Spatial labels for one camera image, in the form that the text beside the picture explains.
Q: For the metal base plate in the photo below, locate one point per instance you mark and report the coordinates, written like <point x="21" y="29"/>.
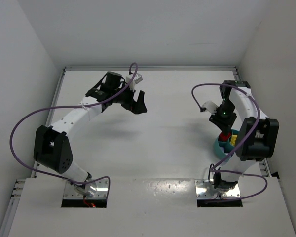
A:
<point x="96" y="190"/>
<point x="206" y="191"/>

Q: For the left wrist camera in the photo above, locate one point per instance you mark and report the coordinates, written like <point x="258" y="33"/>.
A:
<point x="133" y="80"/>

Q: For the small red lego brick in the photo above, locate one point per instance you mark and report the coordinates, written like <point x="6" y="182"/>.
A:
<point x="224" y="137"/>

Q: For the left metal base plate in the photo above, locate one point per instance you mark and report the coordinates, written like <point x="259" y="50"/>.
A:
<point x="96" y="190"/>

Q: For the teal divided round container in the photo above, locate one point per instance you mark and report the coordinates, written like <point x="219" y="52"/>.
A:
<point x="218" y="146"/>

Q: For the long yellow lego brick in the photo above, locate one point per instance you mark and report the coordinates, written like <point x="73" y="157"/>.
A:
<point x="232" y="140"/>

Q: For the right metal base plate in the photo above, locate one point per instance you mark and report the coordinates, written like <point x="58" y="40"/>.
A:
<point x="206" y="191"/>

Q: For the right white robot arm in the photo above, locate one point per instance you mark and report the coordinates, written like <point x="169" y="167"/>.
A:
<point x="256" y="137"/>

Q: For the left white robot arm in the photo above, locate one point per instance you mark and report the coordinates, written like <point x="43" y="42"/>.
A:
<point x="52" y="147"/>

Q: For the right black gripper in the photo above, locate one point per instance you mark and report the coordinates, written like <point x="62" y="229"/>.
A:
<point x="223" y="123"/>

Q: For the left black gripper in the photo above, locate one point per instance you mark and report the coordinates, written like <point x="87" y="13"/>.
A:
<point x="129" y="100"/>

